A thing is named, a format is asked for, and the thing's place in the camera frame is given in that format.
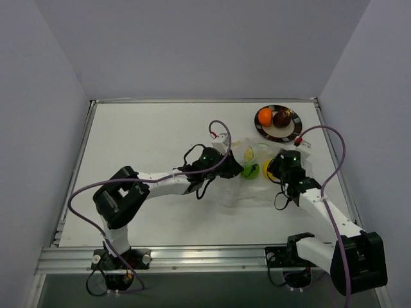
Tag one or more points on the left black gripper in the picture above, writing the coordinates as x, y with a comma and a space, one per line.
231, 165

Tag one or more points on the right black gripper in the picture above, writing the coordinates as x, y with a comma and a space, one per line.
279, 171

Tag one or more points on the yellow fake lemon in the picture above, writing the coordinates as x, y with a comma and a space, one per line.
265, 171

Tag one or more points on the green fake watermelon ball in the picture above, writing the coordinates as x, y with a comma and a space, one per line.
250, 171

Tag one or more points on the translucent plastic bag lemon print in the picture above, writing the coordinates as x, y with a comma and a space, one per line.
238, 192

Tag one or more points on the dark red fake fruit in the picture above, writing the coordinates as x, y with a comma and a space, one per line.
282, 119

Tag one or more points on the orange fake fruit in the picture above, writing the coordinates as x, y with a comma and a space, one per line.
265, 116

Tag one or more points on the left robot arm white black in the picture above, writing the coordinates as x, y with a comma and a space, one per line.
118, 203

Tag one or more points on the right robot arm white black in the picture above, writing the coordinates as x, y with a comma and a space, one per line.
355, 260

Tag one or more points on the brown striped ceramic plate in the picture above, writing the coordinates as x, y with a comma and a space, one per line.
280, 135

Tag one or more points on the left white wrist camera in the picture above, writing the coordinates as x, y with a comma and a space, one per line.
222, 143

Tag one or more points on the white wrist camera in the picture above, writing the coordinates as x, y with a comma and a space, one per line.
301, 143
222, 143

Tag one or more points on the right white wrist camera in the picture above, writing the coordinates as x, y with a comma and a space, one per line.
301, 143

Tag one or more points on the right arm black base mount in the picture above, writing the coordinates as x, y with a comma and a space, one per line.
297, 274

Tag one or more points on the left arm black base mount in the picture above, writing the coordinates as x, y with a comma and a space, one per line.
117, 276

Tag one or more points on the aluminium front rail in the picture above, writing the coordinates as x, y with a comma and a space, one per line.
165, 259

